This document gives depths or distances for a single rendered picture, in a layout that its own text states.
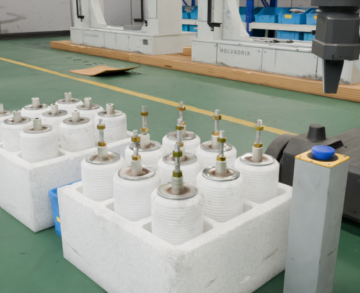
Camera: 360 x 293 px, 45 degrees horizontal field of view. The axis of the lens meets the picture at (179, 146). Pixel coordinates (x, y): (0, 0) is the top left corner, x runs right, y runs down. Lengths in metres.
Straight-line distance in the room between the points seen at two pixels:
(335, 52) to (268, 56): 2.52
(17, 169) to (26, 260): 0.24
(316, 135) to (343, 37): 0.56
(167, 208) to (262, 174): 0.25
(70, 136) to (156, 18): 3.05
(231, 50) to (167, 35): 0.99
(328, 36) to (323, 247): 0.37
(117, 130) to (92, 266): 0.47
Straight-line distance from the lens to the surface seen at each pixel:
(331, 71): 0.78
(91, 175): 0.94
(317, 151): 0.80
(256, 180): 0.93
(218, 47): 3.54
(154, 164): 1.01
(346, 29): 0.74
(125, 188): 0.85
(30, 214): 1.21
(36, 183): 1.18
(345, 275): 1.08
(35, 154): 1.20
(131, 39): 4.45
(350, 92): 2.83
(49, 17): 7.62
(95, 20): 5.32
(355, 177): 1.16
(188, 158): 0.95
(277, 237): 0.97
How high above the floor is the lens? 0.58
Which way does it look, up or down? 19 degrees down
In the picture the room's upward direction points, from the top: straight up
